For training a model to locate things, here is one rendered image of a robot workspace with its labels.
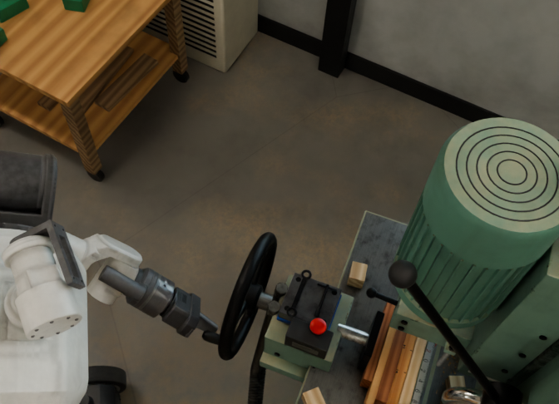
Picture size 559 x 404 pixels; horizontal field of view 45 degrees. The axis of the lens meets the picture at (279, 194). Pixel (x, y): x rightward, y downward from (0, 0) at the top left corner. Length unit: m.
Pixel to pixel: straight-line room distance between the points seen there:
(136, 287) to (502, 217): 0.84
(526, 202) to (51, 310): 0.56
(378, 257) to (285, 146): 1.29
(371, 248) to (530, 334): 0.49
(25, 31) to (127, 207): 0.70
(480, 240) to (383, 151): 1.88
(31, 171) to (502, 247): 0.65
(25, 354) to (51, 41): 1.56
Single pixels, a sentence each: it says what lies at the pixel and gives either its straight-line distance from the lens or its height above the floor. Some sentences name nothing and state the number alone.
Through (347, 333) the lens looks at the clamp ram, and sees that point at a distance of 1.29.
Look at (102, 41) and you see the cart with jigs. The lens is 2.31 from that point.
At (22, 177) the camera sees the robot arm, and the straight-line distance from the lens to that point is 1.03.
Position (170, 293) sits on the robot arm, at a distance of 1.47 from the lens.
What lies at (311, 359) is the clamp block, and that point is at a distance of 1.30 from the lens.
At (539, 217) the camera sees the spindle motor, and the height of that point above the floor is 1.50.
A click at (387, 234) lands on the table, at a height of 0.90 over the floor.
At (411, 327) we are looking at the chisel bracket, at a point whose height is 1.04.
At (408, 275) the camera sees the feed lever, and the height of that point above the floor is 1.44.
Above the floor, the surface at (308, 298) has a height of 1.00.
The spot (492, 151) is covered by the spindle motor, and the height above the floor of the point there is 1.50.
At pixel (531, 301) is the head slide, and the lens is 0.97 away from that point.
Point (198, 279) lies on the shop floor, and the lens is 2.38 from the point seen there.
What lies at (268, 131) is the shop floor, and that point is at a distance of 2.69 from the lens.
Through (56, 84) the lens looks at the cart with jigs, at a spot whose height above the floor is 0.53.
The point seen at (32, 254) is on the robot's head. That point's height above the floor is 1.44.
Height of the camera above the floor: 2.17
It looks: 59 degrees down
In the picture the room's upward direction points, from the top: 5 degrees clockwise
